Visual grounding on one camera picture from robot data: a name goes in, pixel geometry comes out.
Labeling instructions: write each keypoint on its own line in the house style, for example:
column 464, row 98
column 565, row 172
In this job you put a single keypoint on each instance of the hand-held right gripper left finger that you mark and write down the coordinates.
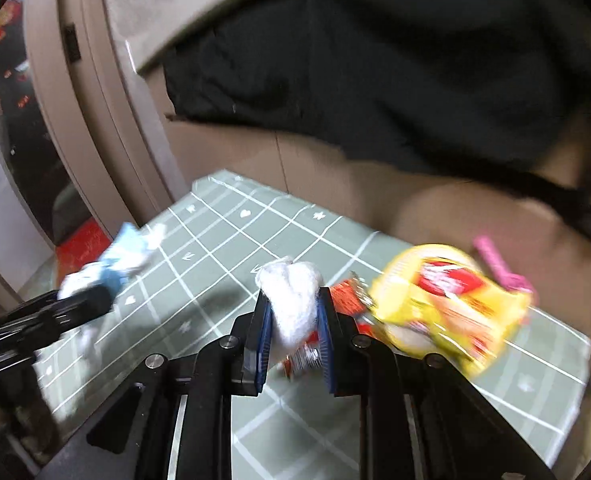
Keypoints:
column 263, row 340

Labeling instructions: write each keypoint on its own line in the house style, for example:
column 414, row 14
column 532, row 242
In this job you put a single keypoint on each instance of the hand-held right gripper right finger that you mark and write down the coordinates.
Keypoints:
column 325, row 340

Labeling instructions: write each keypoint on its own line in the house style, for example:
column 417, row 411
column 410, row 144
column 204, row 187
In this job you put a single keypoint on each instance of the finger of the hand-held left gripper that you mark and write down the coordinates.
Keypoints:
column 65, row 305
column 20, row 347

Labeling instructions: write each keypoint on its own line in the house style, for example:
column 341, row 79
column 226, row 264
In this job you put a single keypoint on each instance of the white tissue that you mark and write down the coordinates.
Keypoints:
column 290, row 300

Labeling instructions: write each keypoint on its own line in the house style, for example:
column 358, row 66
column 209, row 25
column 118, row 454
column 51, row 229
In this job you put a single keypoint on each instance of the blue white wrapper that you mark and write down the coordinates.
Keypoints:
column 125, row 255

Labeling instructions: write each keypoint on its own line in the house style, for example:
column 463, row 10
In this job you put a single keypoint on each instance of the red patterned snack packet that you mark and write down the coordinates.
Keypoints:
column 345, row 297

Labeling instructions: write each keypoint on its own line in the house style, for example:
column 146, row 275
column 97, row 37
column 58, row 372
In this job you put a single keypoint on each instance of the red floor mat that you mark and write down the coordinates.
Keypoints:
column 85, row 245

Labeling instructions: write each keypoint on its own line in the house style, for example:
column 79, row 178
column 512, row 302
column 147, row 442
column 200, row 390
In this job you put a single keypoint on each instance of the green checkered tablecloth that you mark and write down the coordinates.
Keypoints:
column 225, row 240

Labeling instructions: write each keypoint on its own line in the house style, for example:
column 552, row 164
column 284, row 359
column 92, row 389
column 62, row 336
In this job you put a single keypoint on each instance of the yellow snack bag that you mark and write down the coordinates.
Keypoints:
column 440, row 310

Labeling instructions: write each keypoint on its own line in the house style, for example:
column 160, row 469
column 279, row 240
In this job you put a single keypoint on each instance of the pink plastic clip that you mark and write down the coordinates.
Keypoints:
column 495, row 260

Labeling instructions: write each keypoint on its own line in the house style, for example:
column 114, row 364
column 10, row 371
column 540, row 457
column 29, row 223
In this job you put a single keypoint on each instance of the black door latch plate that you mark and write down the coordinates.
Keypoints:
column 70, row 42

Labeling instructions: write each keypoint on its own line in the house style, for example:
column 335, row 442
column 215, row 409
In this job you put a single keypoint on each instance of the black bag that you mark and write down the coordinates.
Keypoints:
column 375, row 85

